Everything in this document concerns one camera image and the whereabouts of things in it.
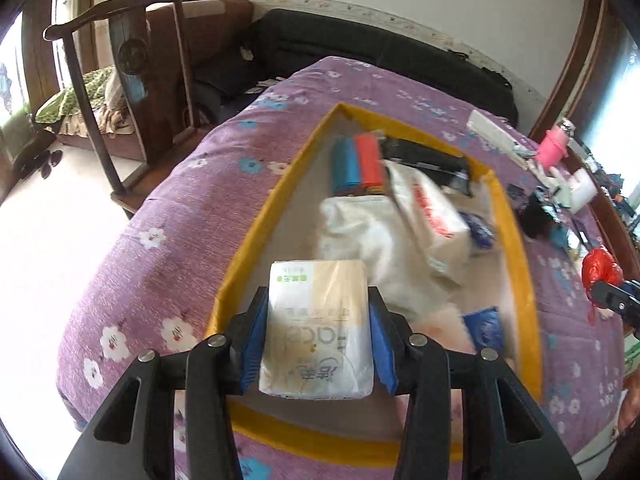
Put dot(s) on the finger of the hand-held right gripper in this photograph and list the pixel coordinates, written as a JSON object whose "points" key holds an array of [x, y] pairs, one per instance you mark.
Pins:
{"points": [[617, 297]]}

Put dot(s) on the pale pink cloth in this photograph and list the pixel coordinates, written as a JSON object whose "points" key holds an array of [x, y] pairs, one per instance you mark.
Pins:
{"points": [[435, 332]]}

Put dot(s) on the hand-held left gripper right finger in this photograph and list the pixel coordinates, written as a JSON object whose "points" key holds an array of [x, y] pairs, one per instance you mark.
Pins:
{"points": [[382, 345]]}

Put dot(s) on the red plastic bag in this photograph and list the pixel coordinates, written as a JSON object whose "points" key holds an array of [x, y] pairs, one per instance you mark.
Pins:
{"points": [[600, 267]]}

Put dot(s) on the black sofa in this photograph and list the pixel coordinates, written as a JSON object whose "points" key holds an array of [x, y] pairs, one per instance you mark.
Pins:
{"points": [[350, 40]]}

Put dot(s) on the dark wooden chair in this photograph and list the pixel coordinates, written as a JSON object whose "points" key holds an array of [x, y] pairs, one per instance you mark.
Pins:
{"points": [[150, 85]]}

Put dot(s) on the white cup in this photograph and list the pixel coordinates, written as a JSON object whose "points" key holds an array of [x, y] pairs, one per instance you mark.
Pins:
{"points": [[582, 190]]}

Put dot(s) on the black pouch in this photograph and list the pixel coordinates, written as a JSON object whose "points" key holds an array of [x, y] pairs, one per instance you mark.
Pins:
{"points": [[425, 157]]}

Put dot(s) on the dark slipper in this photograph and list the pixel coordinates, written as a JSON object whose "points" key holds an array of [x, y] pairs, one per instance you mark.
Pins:
{"points": [[51, 162]]}

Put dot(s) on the white box with yellow tape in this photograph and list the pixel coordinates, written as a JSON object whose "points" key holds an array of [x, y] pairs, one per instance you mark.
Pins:
{"points": [[300, 200]]}

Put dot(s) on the blue tissue packet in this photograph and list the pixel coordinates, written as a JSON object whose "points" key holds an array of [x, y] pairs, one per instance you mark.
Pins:
{"points": [[482, 327]]}

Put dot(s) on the small black bag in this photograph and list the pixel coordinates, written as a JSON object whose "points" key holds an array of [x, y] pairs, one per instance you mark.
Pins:
{"points": [[535, 220]]}

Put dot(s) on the painted glass panel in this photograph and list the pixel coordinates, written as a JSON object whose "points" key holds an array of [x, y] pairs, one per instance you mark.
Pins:
{"points": [[620, 110]]}

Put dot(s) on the green leaf-print cushion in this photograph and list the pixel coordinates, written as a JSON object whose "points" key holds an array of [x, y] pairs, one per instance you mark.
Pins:
{"points": [[75, 100]]}

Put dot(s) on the wooden cabinet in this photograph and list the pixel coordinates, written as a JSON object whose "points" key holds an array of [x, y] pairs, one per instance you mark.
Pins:
{"points": [[565, 85]]}

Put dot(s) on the purple floral tablecloth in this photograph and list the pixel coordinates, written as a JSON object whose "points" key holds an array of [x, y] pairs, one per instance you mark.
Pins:
{"points": [[200, 210]]}

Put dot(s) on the brown wooden bench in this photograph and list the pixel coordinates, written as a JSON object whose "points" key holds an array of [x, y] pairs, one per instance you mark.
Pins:
{"points": [[215, 25]]}

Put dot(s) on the pile of small trinkets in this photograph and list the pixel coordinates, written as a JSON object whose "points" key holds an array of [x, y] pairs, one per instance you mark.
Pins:
{"points": [[612, 185]]}

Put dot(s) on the red-print white tissue pack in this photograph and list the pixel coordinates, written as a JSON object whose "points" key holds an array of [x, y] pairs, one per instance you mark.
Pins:
{"points": [[430, 220]]}

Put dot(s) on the wooden door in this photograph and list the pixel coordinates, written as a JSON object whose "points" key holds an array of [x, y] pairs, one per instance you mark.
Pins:
{"points": [[37, 35]]}

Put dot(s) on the beige floral cushion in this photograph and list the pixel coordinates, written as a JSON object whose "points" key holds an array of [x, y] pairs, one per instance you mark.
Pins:
{"points": [[117, 105]]}

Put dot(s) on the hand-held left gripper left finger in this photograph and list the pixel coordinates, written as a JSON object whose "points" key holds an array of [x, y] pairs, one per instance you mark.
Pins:
{"points": [[255, 340]]}

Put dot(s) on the small blue packet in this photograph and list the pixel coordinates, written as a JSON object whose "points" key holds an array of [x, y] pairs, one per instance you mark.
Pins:
{"points": [[477, 232]]}

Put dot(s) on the pink bottle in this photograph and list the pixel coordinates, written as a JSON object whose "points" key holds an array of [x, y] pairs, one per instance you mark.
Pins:
{"points": [[552, 147]]}

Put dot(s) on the white plastic bag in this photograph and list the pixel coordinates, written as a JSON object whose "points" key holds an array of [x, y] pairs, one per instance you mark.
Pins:
{"points": [[360, 240]]}

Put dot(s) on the white and beige tissue pack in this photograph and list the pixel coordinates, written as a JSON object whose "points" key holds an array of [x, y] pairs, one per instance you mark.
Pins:
{"points": [[315, 330]]}

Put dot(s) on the white power strip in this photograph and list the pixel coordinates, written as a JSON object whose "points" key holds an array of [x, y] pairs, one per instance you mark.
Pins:
{"points": [[492, 130]]}

